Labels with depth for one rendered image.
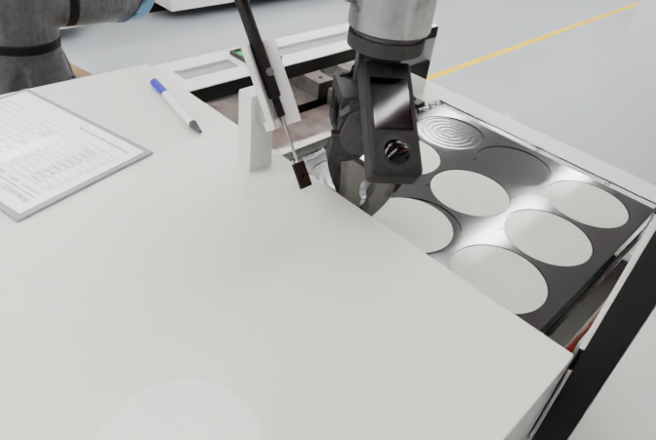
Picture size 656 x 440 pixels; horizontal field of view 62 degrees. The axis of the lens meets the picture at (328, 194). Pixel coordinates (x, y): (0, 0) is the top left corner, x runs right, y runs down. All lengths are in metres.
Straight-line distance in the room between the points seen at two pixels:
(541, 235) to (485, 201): 0.08
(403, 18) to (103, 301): 0.32
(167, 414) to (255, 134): 0.34
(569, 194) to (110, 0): 0.73
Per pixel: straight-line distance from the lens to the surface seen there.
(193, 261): 0.46
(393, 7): 0.47
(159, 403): 0.26
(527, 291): 0.59
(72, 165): 0.58
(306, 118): 0.85
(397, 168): 0.46
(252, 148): 0.55
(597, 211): 0.76
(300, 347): 0.40
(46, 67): 0.94
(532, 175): 0.79
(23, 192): 0.56
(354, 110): 0.51
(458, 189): 0.71
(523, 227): 0.68
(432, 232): 0.62
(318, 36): 0.95
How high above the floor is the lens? 1.28
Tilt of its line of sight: 36 degrees down
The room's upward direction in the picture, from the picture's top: 7 degrees clockwise
